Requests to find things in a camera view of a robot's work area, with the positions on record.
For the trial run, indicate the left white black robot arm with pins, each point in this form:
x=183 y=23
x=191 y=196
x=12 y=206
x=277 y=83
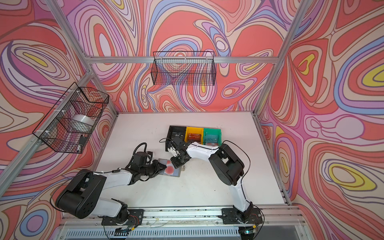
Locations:
x=82 y=196

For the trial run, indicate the black wire basket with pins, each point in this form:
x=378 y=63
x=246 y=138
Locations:
x=184 y=68
x=57 y=133

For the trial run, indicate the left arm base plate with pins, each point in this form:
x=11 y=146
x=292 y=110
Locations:
x=128 y=217

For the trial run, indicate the left black wire basket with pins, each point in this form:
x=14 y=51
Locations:
x=57 y=133

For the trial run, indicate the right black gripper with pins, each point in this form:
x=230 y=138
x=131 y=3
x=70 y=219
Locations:
x=175 y=163

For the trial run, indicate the yellow plastic bin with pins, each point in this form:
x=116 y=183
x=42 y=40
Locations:
x=194 y=135

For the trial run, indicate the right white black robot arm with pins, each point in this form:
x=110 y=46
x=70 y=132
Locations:
x=226 y=164

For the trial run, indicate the pink white circle card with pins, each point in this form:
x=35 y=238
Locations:
x=171 y=171

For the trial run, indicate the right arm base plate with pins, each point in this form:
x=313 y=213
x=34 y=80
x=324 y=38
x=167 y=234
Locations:
x=232 y=216

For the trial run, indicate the silver tape roll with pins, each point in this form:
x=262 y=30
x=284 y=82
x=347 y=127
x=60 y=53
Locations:
x=81 y=124

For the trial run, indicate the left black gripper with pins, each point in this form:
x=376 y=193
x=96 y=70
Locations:
x=155 y=164

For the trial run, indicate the black plastic bin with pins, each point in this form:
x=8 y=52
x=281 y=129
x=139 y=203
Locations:
x=175 y=131

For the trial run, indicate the green plastic bin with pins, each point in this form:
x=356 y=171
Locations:
x=212 y=137

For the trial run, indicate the aluminium front rail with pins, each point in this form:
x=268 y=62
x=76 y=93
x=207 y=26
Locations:
x=206 y=216

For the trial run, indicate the back black wire basket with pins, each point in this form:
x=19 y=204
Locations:
x=184 y=68

